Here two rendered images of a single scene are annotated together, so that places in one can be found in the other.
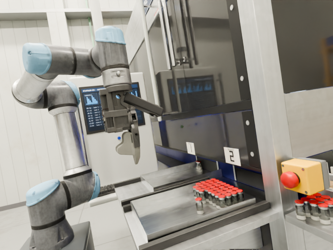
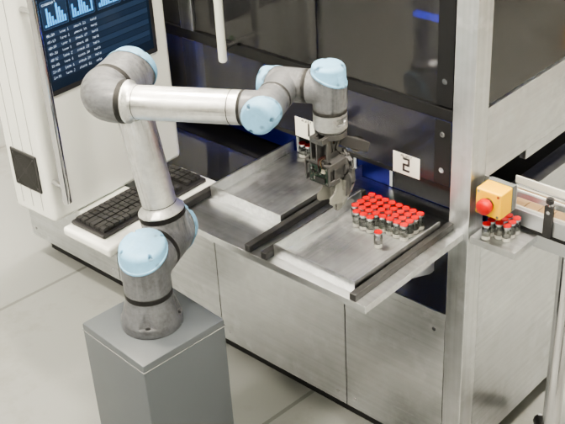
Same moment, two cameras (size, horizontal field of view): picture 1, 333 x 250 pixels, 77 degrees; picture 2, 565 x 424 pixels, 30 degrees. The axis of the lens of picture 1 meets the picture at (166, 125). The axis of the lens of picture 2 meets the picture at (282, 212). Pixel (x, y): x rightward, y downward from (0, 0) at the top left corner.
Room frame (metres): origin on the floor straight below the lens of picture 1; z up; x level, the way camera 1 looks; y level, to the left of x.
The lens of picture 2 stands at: (-1.22, 1.14, 2.33)
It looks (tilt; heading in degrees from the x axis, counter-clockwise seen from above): 31 degrees down; 333
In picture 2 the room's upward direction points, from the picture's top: 3 degrees counter-clockwise
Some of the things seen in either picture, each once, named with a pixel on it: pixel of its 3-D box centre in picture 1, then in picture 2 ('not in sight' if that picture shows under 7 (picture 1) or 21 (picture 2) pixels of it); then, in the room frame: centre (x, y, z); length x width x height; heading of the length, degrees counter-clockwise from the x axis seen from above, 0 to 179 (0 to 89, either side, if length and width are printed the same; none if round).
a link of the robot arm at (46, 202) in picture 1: (47, 200); (145, 262); (0.79, 0.50, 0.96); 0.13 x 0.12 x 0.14; 133
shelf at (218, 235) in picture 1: (180, 194); (317, 219); (0.86, -0.01, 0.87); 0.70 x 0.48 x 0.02; 19
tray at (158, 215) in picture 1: (187, 205); (357, 238); (0.69, -0.03, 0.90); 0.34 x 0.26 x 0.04; 109
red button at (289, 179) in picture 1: (291, 179); (485, 206); (0.52, -0.29, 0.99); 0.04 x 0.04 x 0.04; 19
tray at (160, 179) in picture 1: (178, 175); (287, 181); (1.05, -0.02, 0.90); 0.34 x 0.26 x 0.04; 109
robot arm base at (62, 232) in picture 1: (50, 230); (150, 304); (0.79, 0.50, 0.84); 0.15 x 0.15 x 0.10
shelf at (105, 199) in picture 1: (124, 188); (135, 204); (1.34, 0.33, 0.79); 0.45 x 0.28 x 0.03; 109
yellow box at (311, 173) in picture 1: (303, 175); (495, 198); (0.53, -0.33, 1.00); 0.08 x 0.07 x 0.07; 109
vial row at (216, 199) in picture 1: (209, 195); (379, 221); (0.72, -0.11, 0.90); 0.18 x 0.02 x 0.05; 19
